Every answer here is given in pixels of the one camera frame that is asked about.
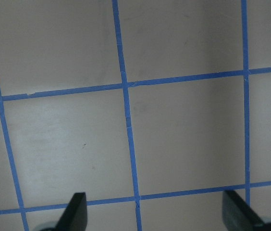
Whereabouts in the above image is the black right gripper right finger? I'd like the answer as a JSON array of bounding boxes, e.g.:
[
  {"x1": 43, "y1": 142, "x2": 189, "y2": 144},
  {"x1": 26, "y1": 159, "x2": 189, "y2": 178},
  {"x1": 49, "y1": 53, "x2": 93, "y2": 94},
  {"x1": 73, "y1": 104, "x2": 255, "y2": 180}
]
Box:
[{"x1": 222, "y1": 190, "x2": 265, "y2": 231}]

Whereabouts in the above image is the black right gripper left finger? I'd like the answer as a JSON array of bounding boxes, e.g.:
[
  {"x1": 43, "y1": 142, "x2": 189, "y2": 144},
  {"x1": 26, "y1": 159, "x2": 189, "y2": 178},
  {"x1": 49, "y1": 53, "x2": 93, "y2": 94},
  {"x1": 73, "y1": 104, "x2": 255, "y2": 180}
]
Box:
[{"x1": 55, "y1": 192, "x2": 87, "y2": 231}]

